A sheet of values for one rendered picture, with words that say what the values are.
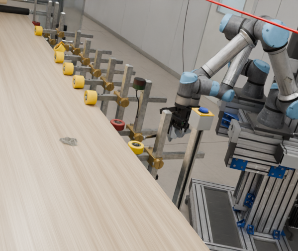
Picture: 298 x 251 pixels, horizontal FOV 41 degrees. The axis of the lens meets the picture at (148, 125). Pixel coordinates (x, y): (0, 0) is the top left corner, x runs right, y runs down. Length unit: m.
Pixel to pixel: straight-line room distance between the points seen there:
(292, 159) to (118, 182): 1.02
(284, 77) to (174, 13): 4.94
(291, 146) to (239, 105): 0.55
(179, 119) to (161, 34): 5.28
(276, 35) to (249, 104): 0.92
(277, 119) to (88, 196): 1.19
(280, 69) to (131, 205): 0.99
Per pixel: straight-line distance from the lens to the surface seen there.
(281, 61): 2.01
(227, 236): 2.74
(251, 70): 2.72
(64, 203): 1.46
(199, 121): 1.61
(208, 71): 2.03
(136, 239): 1.36
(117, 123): 2.14
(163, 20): 7.13
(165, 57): 6.96
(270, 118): 2.27
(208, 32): 6.08
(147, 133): 2.24
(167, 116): 1.87
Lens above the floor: 1.75
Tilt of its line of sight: 23 degrees down
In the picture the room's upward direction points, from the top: 13 degrees clockwise
